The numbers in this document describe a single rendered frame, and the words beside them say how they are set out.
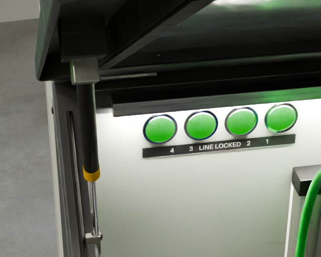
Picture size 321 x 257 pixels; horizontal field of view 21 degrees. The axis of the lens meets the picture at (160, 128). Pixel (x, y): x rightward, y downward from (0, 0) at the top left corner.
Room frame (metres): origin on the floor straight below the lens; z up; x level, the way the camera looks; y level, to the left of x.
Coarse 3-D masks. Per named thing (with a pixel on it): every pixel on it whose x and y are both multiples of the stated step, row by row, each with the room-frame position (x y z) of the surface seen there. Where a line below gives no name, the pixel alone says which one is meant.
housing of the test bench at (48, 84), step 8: (40, 0) 1.26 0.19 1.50; (64, 80) 1.08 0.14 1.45; (48, 88) 1.21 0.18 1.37; (48, 96) 1.24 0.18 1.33; (48, 104) 1.27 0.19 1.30; (48, 112) 1.31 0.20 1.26; (48, 120) 1.32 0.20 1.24; (56, 160) 1.09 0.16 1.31; (56, 168) 1.10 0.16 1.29; (56, 176) 1.16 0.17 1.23; (56, 184) 1.19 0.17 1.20; (56, 192) 1.22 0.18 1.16; (56, 200) 1.26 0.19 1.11; (56, 208) 1.29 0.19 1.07; (56, 216) 1.32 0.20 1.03; (56, 224) 1.33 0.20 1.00
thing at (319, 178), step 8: (320, 176) 0.96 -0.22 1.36; (312, 184) 0.98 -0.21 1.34; (320, 184) 0.98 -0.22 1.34; (312, 192) 0.99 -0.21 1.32; (312, 200) 0.99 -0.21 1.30; (304, 208) 1.00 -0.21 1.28; (312, 208) 1.00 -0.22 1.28; (304, 216) 1.00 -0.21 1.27; (304, 224) 1.01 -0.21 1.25; (304, 232) 1.01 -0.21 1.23; (304, 240) 1.01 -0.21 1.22; (296, 248) 1.02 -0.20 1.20; (304, 248) 1.01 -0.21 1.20; (296, 256) 1.02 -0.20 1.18
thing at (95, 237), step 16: (80, 96) 0.76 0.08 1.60; (80, 112) 0.77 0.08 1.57; (80, 128) 0.79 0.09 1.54; (96, 128) 0.79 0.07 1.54; (96, 144) 0.80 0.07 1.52; (96, 160) 0.81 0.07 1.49; (96, 176) 0.82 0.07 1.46; (96, 208) 0.86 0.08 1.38; (96, 224) 0.88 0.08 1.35; (96, 240) 0.89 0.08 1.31
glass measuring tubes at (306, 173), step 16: (304, 176) 1.07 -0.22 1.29; (304, 192) 1.06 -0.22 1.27; (320, 192) 1.07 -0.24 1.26; (320, 208) 1.10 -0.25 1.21; (288, 224) 1.09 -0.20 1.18; (320, 224) 1.08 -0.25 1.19; (288, 240) 1.09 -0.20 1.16; (320, 240) 1.08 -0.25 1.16; (288, 256) 1.09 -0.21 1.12; (304, 256) 1.07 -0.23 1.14; (320, 256) 1.08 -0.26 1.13
